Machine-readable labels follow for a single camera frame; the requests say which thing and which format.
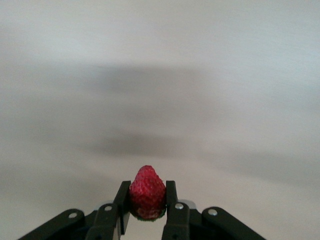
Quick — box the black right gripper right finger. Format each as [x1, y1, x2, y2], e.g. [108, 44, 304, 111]
[161, 179, 266, 240]

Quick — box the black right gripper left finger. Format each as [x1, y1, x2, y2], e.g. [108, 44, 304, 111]
[18, 180, 132, 240]

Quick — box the red strawberry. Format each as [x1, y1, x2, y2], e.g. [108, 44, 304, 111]
[128, 164, 167, 222]

